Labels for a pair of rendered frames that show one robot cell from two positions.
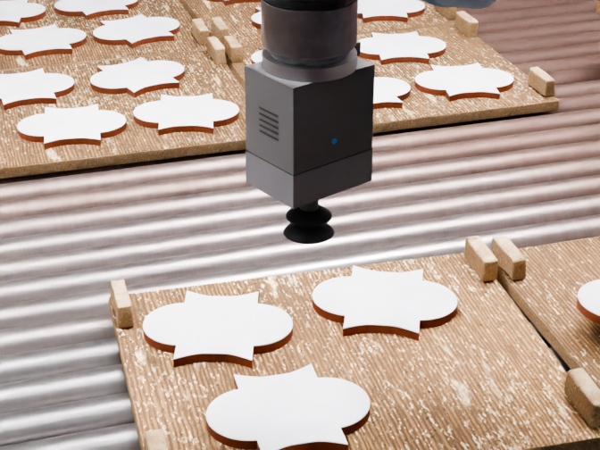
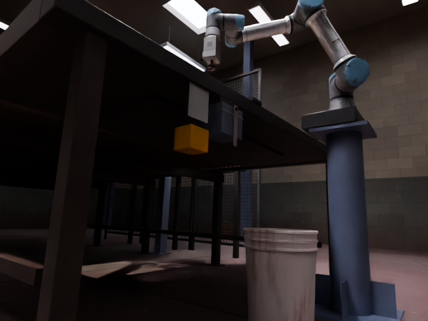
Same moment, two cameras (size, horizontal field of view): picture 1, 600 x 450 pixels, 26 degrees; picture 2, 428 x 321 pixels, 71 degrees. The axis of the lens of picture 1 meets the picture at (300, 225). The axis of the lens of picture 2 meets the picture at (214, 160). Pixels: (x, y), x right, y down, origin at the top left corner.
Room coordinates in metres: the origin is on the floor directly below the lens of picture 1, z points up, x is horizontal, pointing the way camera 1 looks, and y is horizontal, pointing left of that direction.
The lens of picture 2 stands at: (-0.17, 0.71, 0.40)
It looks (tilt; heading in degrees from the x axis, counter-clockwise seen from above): 11 degrees up; 327
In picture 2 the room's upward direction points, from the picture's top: 2 degrees clockwise
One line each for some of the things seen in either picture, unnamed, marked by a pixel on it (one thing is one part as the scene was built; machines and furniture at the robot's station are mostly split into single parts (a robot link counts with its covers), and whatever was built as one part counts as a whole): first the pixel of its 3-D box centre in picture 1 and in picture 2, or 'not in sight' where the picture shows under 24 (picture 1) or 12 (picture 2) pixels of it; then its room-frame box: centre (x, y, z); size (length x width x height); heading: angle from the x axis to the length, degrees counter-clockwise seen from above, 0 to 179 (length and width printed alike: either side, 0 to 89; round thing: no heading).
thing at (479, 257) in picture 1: (480, 258); not in sight; (1.23, -0.20, 0.95); 0.06 x 0.02 x 0.03; 14
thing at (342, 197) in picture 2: not in sight; (347, 216); (0.71, -0.66, 0.44); 0.38 x 0.38 x 0.87; 20
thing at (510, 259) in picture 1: (508, 257); not in sight; (1.24, -0.23, 0.95); 0.06 x 0.02 x 0.03; 16
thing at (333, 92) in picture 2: not in sight; (341, 86); (0.70, -0.65, 1.11); 0.13 x 0.12 x 0.14; 146
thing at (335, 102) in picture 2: not in sight; (342, 107); (0.71, -0.66, 1.00); 0.15 x 0.15 x 0.10
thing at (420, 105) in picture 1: (381, 70); not in sight; (1.83, -0.12, 0.94); 0.41 x 0.35 x 0.04; 107
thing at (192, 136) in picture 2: not in sight; (192, 118); (0.69, 0.24, 0.74); 0.09 x 0.08 x 0.24; 107
